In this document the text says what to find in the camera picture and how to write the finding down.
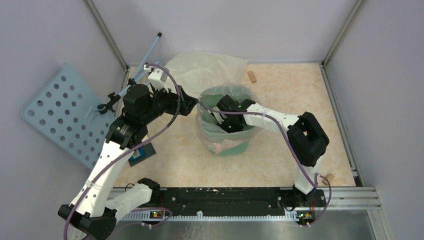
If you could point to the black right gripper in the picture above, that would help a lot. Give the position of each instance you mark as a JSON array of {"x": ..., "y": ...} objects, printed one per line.
[{"x": 226, "y": 117}]

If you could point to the light blue perforated board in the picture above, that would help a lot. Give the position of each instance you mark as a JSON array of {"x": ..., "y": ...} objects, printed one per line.
[{"x": 65, "y": 111}]

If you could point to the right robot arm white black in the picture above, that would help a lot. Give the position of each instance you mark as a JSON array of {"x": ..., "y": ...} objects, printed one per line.
[{"x": 303, "y": 134}]

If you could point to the light blue tripod stand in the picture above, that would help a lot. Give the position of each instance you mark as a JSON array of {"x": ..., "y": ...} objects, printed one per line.
[{"x": 135, "y": 79}]

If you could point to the wooden cylinder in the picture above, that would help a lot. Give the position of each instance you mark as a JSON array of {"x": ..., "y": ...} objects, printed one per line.
[{"x": 326, "y": 180}]

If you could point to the wooden rectangular block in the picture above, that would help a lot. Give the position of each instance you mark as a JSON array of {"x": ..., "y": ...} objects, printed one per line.
[{"x": 252, "y": 76}]

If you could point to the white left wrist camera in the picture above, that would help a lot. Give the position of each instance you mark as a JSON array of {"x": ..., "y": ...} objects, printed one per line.
[{"x": 156, "y": 78}]

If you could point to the green plastic trash bin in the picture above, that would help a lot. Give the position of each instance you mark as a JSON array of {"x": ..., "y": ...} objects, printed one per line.
[{"x": 228, "y": 139}]

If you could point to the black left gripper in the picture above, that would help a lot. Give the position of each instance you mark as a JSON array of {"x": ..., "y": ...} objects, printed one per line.
[{"x": 172, "y": 97}]

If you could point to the white toothed cable rail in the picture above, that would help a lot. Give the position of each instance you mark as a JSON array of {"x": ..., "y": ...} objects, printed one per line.
[{"x": 147, "y": 216}]

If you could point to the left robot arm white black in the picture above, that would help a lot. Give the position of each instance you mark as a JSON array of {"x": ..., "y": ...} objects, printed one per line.
[{"x": 92, "y": 213}]

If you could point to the pink translucent trash bag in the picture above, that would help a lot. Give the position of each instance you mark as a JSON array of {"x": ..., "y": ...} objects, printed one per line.
[{"x": 225, "y": 132}]

